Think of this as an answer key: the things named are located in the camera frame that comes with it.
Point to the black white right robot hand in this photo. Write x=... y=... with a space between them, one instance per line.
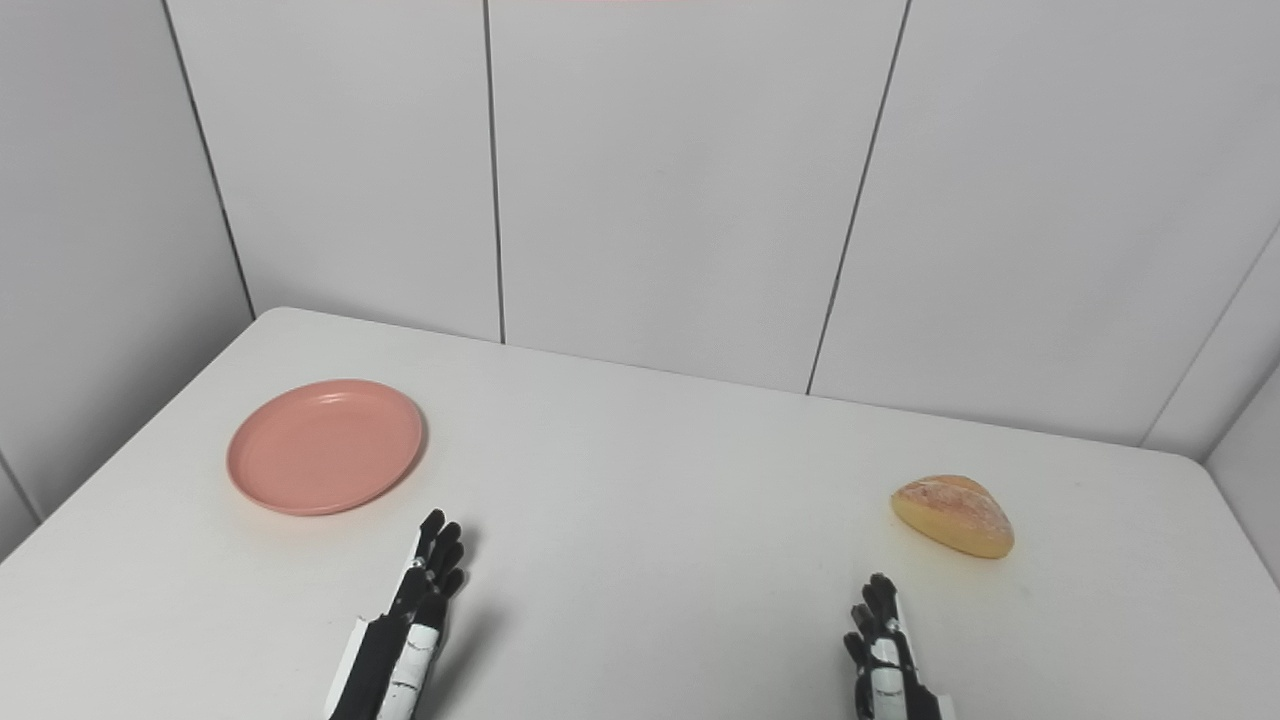
x=890 y=670

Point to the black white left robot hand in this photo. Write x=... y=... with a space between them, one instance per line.
x=400 y=660

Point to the golden bread roll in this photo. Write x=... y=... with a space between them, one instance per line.
x=955 y=515

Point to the pink round plate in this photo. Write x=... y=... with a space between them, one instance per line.
x=325 y=448

